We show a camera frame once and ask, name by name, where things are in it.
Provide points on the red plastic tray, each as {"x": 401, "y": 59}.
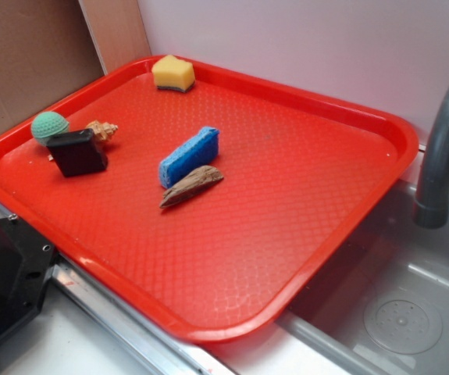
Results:
{"x": 301, "y": 171}

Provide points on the grey plastic sink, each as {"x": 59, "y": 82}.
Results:
{"x": 380, "y": 305}

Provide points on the black box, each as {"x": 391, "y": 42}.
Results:
{"x": 77, "y": 153}

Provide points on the blue sponge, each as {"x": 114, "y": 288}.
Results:
{"x": 199, "y": 150}

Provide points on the grey faucet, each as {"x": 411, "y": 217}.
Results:
{"x": 431, "y": 206}

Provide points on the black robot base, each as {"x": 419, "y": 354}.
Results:
{"x": 26, "y": 261}

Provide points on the tan seashell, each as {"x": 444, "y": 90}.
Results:
{"x": 103, "y": 131}

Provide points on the brown cardboard panel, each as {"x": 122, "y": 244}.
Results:
{"x": 46, "y": 53}

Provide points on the green textured ball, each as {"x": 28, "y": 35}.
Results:
{"x": 47, "y": 125}

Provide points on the yellow sponge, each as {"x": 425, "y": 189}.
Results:
{"x": 171, "y": 73}

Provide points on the brown wood piece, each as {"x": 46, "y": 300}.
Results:
{"x": 196, "y": 182}

